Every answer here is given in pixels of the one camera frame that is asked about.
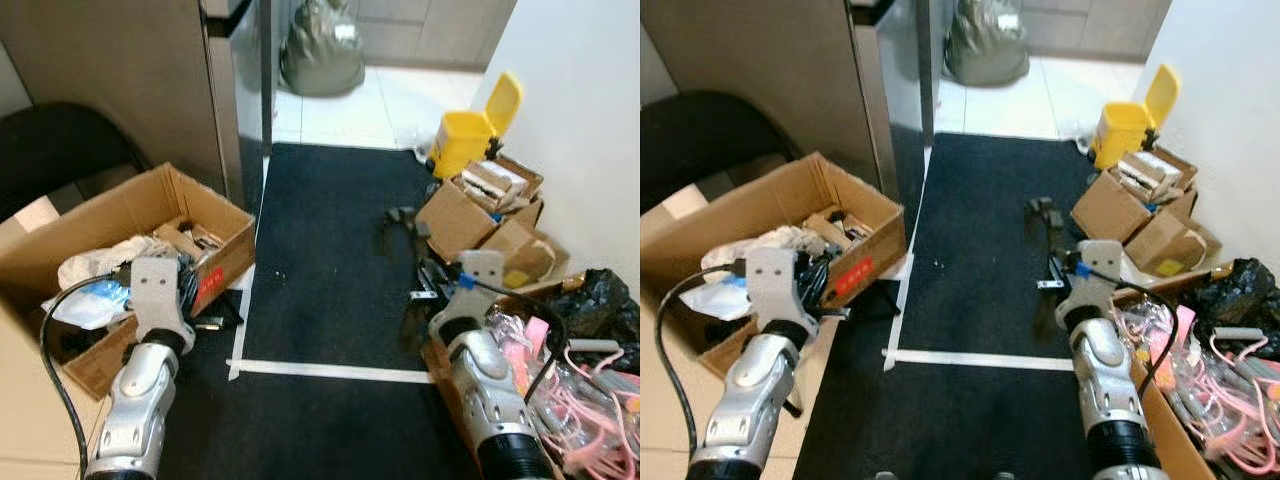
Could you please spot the black carpet with tape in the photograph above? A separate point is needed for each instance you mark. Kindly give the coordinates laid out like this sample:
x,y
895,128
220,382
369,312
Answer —
x,y
990,280
330,280

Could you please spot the grey-green rubbish bag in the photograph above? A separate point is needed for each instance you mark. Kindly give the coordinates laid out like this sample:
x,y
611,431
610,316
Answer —
x,y
985,45
322,55

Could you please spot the white crumpled plastic bag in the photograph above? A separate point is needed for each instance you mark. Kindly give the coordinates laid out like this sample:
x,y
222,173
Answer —
x,y
770,245
110,260

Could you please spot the small brown carton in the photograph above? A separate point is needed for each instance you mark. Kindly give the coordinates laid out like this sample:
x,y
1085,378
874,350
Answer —
x,y
195,238
845,225

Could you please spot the cardboard box holding papers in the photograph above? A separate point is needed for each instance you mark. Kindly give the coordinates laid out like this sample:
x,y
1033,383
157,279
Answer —
x,y
1105,210
455,220

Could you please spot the large red-labelled cardboard box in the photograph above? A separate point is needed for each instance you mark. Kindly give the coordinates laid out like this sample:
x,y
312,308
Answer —
x,y
150,195
800,185

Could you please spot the grey-blue left wrist camera mount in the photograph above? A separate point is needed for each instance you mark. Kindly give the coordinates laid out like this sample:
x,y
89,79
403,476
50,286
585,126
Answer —
x,y
158,295
778,290

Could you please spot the black chair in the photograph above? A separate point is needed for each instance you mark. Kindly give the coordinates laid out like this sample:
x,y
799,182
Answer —
x,y
60,145
700,135

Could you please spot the white floor tape line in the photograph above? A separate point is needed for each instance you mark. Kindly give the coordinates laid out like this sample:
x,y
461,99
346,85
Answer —
x,y
330,372
980,360

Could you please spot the yellow pedal bin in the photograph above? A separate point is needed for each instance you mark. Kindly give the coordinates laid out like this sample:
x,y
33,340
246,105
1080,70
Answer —
x,y
470,140
1125,130

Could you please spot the grey-blue right wrist camera mount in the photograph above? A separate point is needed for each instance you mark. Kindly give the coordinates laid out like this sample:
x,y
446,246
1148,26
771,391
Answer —
x,y
1092,275
482,275

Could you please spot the small closed cardboard box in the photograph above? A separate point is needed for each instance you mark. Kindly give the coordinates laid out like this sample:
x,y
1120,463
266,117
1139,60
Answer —
x,y
1175,245
525,255

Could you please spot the blue white plastic wrapper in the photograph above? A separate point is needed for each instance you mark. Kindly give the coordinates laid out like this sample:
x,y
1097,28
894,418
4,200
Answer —
x,y
90,300
720,295

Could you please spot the tall grey cabinet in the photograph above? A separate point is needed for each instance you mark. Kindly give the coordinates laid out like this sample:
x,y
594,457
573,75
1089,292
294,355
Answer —
x,y
130,80
770,70

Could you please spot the long brown cardboard box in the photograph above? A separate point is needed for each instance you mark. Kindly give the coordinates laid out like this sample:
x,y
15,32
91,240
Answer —
x,y
1175,440
445,385

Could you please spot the black plastic bag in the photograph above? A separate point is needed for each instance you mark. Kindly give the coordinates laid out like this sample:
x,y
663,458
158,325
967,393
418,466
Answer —
x,y
1235,290
600,305

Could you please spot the pink grey hanger bundle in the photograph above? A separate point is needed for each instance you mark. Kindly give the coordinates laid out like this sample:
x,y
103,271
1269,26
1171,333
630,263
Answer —
x,y
1225,395
585,410

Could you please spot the grey-blue wrist camera mount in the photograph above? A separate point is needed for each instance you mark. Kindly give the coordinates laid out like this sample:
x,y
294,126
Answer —
x,y
1092,275
482,275
158,295
778,290

